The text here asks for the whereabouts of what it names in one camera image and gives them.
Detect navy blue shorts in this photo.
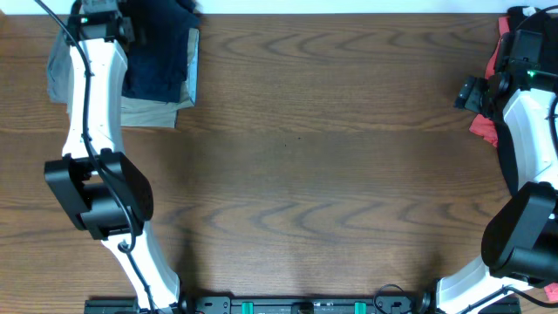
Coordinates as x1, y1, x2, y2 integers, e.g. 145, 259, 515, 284
122, 0, 200, 102

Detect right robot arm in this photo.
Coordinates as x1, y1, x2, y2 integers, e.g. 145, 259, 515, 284
421, 30, 557, 313

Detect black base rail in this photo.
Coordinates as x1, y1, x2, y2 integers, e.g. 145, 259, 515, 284
84, 293, 521, 314

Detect black garment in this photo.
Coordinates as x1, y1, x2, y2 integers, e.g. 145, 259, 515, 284
492, 5, 557, 195

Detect folded khaki shorts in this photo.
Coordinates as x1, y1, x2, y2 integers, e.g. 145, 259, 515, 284
66, 25, 201, 129

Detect folded grey garment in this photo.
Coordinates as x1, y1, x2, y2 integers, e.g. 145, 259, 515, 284
46, 31, 71, 103

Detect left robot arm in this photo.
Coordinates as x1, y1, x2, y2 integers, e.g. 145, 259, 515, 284
40, 1, 188, 313

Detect red garment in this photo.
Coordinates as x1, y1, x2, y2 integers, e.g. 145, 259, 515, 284
469, 16, 557, 303

